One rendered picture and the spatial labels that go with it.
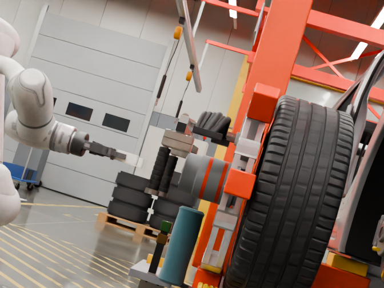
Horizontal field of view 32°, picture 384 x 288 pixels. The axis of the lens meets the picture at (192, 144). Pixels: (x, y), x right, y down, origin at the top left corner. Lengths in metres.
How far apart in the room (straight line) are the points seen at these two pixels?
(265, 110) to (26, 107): 0.69
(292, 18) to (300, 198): 1.09
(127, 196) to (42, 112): 8.72
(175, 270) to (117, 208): 8.44
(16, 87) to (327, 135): 0.88
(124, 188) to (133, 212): 0.41
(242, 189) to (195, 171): 0.33
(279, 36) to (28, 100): 1.20
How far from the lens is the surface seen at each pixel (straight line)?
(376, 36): 8.63
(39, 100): 1.94
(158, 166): 2.02
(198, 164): 2.15
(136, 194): 10.64
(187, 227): 2.28
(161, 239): 2.63
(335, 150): 1.95
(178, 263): 2.29
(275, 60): 2.75
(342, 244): 2.69
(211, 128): 2.00
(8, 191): 2.38
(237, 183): 1.84
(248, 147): 1.94
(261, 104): 2.01
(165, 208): 10.56
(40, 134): 2.05
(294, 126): 1.97
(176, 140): 2.02
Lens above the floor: 0.78
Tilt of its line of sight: 4 degrees up
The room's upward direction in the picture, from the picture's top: 17 degrees clockwise
